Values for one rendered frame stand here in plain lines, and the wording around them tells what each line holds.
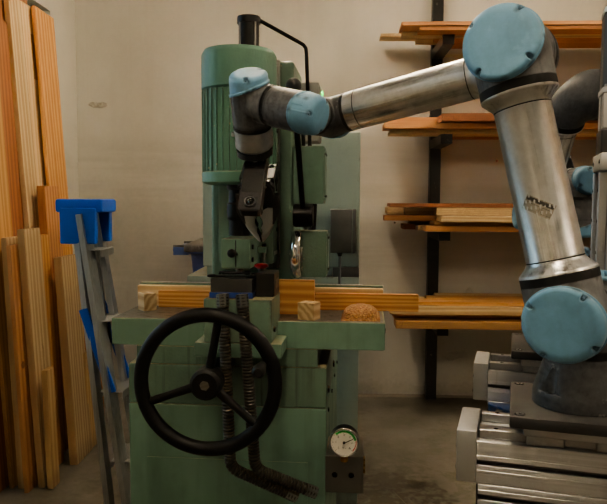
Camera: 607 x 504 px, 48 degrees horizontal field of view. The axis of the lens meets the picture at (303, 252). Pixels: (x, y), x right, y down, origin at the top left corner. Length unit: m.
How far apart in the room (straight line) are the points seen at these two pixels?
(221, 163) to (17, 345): 1.54
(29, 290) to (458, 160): 2.42
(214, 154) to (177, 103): 2.54
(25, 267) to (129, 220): 1.37
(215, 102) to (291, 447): 0.78
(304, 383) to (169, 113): 2.82
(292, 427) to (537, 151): 0.80
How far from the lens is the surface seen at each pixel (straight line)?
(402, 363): 4.10
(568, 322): 1.03
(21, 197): 3.24
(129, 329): 1.55
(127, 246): 4.15
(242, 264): 1.58
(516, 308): 3.64
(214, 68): 1.58
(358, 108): 1.30
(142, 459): 1.62
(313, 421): 1.51
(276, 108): 1.24
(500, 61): 1.05
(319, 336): 1.46
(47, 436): 2.97
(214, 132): 1.57
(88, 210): 2.36
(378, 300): 1.60
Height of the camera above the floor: 1.16
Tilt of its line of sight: 4 degrees down
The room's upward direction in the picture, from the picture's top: straight up
